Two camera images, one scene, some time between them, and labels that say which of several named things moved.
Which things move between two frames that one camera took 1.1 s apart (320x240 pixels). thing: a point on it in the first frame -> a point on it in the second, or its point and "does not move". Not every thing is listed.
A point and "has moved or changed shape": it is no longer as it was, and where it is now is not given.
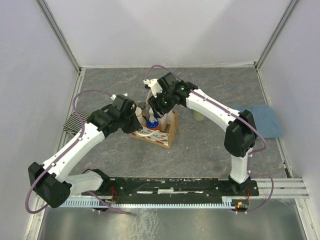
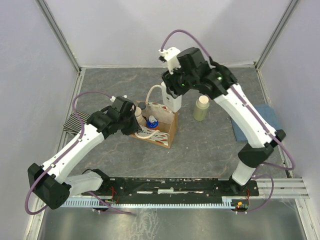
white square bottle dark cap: x=166 y=119 has moved or changed shape
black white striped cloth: x=74 y=123 does not move
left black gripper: x=136 y=125 does not move
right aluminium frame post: x=291 y=6 does not move
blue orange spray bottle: x=153 y=123 does not move
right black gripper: x=154 y=102 -> x=171 y=80
